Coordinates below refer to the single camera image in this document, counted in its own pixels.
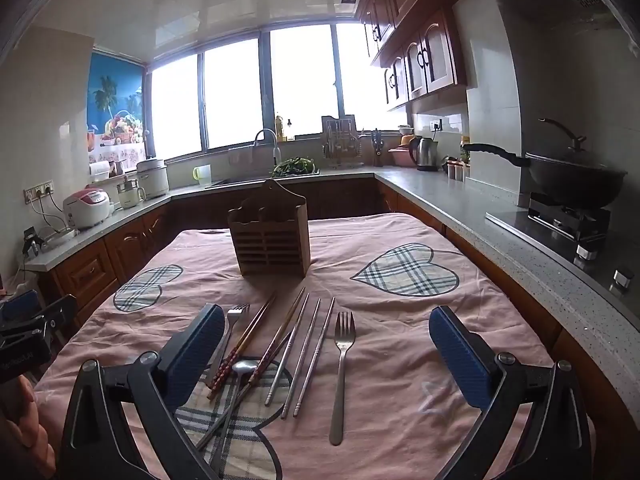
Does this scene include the black chopsticks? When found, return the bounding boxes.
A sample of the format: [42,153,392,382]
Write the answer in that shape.
[265,299,322,407]

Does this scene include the stainless steel fork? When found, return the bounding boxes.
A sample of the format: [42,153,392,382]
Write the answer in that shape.
[328,311,357,446]
[206,303,251,386]

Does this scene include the wooden utensil holder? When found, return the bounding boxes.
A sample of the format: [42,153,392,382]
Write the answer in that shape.
[227,178,312,277]

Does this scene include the wooden upper cabinets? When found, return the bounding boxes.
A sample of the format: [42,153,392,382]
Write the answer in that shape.
[356,0,471,111]

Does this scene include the metal dish rack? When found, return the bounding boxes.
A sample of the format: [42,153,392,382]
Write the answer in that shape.
[321,115,366,170]

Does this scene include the chrome faucet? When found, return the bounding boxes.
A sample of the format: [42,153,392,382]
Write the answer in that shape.
[253,129,279,166]

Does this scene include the person's left hand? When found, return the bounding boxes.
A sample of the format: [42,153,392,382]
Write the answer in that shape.
[0,375,57,479]

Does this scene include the pink tablecloth with plaid hearts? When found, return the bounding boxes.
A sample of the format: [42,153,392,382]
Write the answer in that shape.
[32,212,556,480]

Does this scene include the gas stove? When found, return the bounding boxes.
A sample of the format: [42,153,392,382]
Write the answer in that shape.
[485,195,640,306]

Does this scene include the kitchen window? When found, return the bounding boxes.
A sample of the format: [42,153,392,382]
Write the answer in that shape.
[145,22,416,161]

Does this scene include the stainless steel electric kettle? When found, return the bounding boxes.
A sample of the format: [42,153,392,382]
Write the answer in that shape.
[409,136,441,172]

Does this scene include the tropical fruit wall poster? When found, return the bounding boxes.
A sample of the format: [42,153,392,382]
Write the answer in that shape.
[87,50,147,166]

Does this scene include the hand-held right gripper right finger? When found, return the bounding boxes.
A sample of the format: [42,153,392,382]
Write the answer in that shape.
[428,305,593,480]

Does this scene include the small white electric pot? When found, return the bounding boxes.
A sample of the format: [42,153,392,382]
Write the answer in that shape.
[116,180,147,209]

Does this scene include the wooden cabinets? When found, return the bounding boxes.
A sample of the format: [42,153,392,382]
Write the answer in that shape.
[37,178,621,411]
[356,0,471,111]

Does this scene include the wall outlet with plugs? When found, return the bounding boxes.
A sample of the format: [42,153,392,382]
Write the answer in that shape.
[24,180,55,205]

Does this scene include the stainless steel chopstick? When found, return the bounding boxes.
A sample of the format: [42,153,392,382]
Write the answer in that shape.
[280,305,325,420]
[293,297,337,418]

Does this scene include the green leafy vegetables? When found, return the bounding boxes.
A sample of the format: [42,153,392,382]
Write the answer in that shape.
[272,157,317,177]

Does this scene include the grey kitchen countertop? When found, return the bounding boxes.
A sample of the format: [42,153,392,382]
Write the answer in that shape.
[22,165,640,411]

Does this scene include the black wok lid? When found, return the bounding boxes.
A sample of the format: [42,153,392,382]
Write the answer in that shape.
[530,117,626,171]

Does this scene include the stainless steel spoon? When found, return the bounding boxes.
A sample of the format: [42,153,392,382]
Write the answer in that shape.
[210,359,261,466]

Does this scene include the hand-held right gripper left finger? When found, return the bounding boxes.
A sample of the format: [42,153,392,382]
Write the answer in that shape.
[60,303,226,480]

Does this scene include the wooden chopstick with red end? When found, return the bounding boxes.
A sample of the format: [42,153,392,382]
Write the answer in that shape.
[214,296,277,395]
[196,332,293,451]
[207,294,276,401]
[245,287,307,391]

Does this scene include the pink and white rice cooker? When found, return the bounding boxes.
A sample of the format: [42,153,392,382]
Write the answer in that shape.
[63,187,112,228]

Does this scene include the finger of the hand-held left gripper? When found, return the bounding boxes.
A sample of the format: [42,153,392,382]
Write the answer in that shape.
[0,290,41,328]
[30,294,78,348]

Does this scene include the black wok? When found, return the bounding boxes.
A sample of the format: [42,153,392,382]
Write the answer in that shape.
[462,142,628,209]

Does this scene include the wooden lower cabinets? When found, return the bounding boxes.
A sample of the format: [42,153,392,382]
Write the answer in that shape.
[37,178,621,411]

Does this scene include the seasoning jar set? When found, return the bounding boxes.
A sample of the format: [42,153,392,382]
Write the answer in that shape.
[446,157,471,182]

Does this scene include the kitchen sink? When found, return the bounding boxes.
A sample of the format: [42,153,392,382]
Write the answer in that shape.
[205,172,321,188]

